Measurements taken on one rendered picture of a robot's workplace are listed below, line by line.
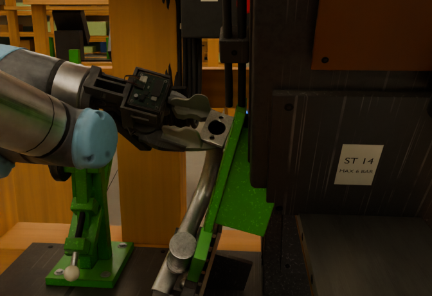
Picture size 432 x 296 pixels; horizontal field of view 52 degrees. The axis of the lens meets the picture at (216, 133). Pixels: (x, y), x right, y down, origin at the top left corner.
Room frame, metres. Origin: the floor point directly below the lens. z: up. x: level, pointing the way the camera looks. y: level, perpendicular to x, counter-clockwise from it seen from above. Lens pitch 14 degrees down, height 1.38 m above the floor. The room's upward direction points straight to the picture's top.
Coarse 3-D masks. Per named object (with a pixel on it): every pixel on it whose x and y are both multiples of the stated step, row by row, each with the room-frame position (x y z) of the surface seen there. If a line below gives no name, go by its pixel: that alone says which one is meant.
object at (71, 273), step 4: (76, 252) 0.72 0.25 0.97; (72, 256) 0.72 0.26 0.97; (76, 256) 0.72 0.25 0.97; (72, 260) 0.71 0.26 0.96; (76, 260) 0.72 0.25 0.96; (72, 264) 0.71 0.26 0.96; (76, 264) 0.71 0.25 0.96; (68, 268) 0.70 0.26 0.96; (72, 268) 0.70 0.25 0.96; (76, 268) 0.70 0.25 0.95; (64, 272) 0.70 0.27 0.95; (68, 272) 0.69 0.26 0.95; (72, 272) 0.69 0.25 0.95; (76, 272) 0.70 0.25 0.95; (64, 276) 0.69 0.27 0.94; (68, 276) 0.69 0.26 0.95; (72, 276) 0.69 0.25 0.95; (76, 276) 0.69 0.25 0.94; (68, 280) 0.69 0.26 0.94; (72, 280) 0.69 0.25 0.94
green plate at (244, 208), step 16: (240, 112) 0.53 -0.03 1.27; (240, 128) 0.53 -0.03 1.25; (240, 144) 0.55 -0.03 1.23; (224, 160) 0.54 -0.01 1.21; (240, 160) 0.55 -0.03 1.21; (224, 176) 0.54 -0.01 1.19; (240, 176) 0.55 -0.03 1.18; (224, 192) 0.55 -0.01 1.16; (240, 192) 0.55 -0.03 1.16; (256, 192) 0.54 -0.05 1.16; (208, 208) 0.57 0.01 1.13; (224, 208) 0.55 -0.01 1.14; (240, 208) 0.55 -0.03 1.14; (256, 208) 0.54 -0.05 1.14; (272, 208) 0.54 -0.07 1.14; (208, 224) 0.54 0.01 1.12; (224, 224) 0.55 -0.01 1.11; (240, 224) 0.55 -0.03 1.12; (256, 224) 0.54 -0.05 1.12
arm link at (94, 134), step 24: (0, 72) 0.44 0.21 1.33; (0, 96) 0.42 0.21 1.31; (24, 96) 0.45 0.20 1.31; (48, 96) 0.50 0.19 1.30; (0, 120) 0.42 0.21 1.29; (24, 120) 0.44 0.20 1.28; (48, 120) 0.47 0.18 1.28; (72, 120) 0.51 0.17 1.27; (96, 120) 0.52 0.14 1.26; (0, 144) 0.45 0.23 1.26; (24, 144) 0.46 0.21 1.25; (48, 144) 0.48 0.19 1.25; (72, 144) 0.50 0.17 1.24; (96, 144) 0.51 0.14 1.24; (96, 168) 0.52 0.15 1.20
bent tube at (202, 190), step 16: (208, 128) 0.66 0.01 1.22; (224, 128) 0.66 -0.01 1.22; (224, 144) 0.68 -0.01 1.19; (208, 160) 0.70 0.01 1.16; (208, 176) 0.71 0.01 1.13; (208, 192) 0.70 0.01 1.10; (192, 208) 0.68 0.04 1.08; (192, 224) 0.66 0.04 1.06; (160, 272) 0.60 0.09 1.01; (160, 288) 0.58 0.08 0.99
